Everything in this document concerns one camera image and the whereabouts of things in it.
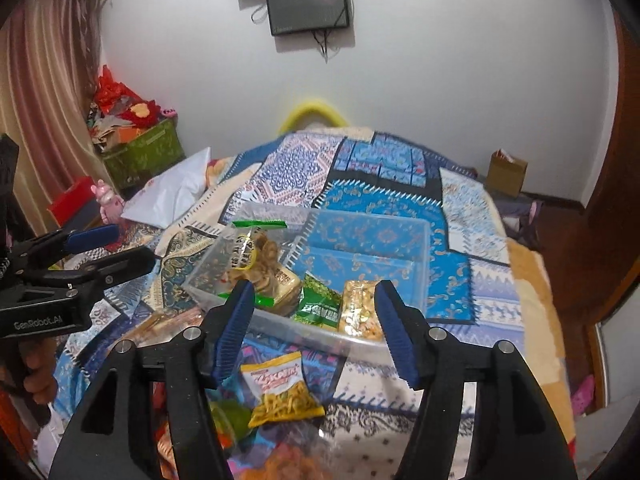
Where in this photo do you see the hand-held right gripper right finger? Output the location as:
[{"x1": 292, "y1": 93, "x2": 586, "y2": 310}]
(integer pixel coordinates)
[{"x1": 374, "y1": 280, "x2": 581, "y2": 480}]

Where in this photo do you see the blue patchwork blanket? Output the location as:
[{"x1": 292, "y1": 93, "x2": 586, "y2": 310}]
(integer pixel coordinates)
[{"x1": 50, "y1": 129, "x2": 526, "y2": 480}]

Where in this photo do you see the black hanging cable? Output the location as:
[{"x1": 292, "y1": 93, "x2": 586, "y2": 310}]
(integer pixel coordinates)
[{"x1": 312, "y1": 29, "x2": 335, "y2": 63}]

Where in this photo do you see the red box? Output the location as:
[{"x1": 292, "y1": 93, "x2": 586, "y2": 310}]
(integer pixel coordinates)
[{"x1": 47, "y1": 176, "x2": 103, "y2": 228}]

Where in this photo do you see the pink slipper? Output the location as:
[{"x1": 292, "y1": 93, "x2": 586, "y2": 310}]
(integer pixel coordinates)
[{"x1": 569, "y1": 374, "x2": 597, "y2": 417}]

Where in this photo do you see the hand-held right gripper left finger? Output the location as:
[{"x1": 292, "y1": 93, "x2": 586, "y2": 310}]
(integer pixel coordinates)
[{"x1": 47, "y1": 280, "x2": 257, "y2": 480}]

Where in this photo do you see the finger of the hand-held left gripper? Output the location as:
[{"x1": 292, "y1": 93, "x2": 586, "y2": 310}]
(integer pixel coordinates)
[
  {"x1": 30, "y1": 246, "x2": 157, "y2": 295},
  {"x1": 14, "y1": 224, "x2": 122, "y2": 267}
]

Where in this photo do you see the wooden door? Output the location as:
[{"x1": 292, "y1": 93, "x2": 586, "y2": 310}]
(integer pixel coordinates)
[{"x1": 580, "y1": 10, "x2": 640, "y2": 321}]

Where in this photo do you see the green and yellow snack packet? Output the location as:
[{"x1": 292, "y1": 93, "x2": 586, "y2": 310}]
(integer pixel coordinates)
[{"x1": 207, "y1": 400, "x2": 253, "y2": 456}]

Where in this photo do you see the clear bag of brown snacks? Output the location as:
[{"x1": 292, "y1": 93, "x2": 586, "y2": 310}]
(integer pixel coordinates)
[{"x1": 218, "y1": 219, "x2": 304, "y2": 317}]

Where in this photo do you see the clear brown snack packet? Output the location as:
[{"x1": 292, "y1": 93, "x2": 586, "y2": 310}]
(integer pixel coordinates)
[{"x1": 117, "y1": 308, "x2": 206, "y2": 347}]

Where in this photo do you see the orange snack packet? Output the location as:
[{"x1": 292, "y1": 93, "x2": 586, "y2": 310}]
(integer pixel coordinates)
[{"x1": 245, "y1": 442, "x2": 333, "y2": 480}]

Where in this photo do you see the cardboard box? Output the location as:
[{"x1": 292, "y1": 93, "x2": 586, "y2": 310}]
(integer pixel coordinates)
[{"x1": 486, "y1": 149, "x2": 529, "y2": 198}]

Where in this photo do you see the person's left hand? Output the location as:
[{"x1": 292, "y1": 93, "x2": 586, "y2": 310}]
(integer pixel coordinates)
[{"x1": 21, "y1": 337, "x2": 60, "y2": 407}]

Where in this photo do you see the black wall speaker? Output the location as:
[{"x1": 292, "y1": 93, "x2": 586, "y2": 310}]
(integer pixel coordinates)
[{"x1": 264, "y1": 0, "x2": 352, "y2": 37}]

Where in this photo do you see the beige fleece blanket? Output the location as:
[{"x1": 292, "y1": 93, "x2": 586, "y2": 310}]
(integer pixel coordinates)
[{"x1": 505, "y1": 237, "x2": 577, "y2": 443}]

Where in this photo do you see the clear plastic container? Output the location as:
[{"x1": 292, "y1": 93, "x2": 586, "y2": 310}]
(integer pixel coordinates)
[{"x1": 181, "y1": 203, "x2": 433, "y2": 367}]

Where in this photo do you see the white pillow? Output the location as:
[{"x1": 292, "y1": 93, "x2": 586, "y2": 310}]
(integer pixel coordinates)
[{"x1": 120, "y1": 147, "x2": 213, "y2": 231}]

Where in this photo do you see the dark clothes pile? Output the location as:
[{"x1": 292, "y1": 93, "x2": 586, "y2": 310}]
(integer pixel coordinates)
[{"x1": 497, "y1": 195, "x2": 545, "y2": 252}]

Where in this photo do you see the striped beige curtain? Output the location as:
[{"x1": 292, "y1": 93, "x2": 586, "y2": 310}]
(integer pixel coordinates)
[{"x1": 0, "y1": 0, "x2": 108, "y2": 241}]

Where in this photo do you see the golden snack packet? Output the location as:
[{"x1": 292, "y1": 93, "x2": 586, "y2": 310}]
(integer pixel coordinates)
[{"x1": 338, "y1": 280, "x2": 385, "y2": 342}]

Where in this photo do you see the yellow ring cushion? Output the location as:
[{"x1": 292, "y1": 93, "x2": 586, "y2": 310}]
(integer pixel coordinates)
[{"x1": 277, "y1": 100, "x2": 347, "y2": 133}]

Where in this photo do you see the pink plush toy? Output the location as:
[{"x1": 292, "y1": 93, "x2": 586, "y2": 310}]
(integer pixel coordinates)
[{"x1": 90, "y1": 179, "x2": 126, "y2": 223}]

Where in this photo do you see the green storage basket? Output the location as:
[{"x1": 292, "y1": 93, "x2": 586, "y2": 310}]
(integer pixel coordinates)
[{"x1": 100, "y1": 121, "x2": 187, "y2": 191}]

